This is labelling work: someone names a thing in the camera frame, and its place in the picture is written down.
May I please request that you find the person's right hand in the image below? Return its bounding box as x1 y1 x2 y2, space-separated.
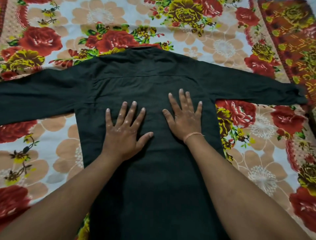
162 88 203 141

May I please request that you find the person's left hand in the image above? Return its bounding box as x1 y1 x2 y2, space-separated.
101 101 154 163

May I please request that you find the dark green shirt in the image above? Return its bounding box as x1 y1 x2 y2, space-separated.
0 46 308 240

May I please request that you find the person's left forearm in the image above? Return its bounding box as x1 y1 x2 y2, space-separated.
0 152 124 240

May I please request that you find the person's right forearm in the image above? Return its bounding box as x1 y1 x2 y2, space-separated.
185 135 311 240

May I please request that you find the pink thread bracelet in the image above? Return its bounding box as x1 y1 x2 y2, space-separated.
183 132 205 145

